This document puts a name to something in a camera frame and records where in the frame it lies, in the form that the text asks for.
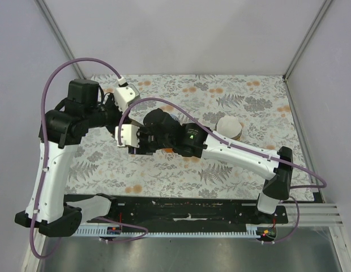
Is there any left aluminium frame post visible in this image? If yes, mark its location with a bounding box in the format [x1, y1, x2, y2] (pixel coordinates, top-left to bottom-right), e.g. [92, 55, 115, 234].
[33, 0, 88, 80]

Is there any orange glass carafe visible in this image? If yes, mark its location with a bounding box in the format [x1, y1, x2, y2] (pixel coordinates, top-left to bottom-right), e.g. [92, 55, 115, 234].
[162, 148, 174, 154]

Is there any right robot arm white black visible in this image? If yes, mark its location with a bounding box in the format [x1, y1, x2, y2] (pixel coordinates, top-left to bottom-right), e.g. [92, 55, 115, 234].
[117, 109, 293, 223]

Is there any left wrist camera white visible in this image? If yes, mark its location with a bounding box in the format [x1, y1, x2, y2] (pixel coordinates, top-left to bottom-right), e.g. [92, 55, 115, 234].
[114, 84, 140, 112]

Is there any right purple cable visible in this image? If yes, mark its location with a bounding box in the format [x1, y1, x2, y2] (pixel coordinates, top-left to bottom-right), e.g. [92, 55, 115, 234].
[118, 97, 327, 245]

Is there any blue plastic dripper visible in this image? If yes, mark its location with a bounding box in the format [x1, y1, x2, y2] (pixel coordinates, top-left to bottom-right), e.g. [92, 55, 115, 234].
[170, 114, 179, 122]

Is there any right aluminium frame post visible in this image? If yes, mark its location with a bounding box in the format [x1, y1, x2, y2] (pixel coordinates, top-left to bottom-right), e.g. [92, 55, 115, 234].
[282, 0, 334, 82]

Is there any aluminium rail front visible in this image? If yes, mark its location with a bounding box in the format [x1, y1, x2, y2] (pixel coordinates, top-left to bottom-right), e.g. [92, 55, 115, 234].
[281, 203, 343, 227]

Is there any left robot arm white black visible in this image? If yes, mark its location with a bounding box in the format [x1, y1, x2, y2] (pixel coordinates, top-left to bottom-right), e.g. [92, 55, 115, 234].
[15, 79, 139, 237]

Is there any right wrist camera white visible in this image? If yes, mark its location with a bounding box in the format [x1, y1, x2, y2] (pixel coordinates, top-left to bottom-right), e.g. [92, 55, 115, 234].
[114, 124, 140, 148]

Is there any aluminium frame post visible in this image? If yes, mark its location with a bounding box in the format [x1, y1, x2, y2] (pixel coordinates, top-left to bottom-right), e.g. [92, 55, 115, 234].
[282, 0, 334, 82]
[33, 0, 88, 80]

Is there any white cable duct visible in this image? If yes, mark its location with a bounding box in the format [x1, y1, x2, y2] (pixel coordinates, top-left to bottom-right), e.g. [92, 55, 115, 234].
[73, 223, 271, 239]

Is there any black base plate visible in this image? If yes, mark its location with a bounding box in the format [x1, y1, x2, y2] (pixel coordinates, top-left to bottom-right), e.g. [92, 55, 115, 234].
[63, 194, 289, 226]

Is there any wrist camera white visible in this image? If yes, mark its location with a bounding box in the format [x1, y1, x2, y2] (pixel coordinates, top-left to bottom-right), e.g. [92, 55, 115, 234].
[114, 124, 140, 148]
[114, 84, 140, 112]

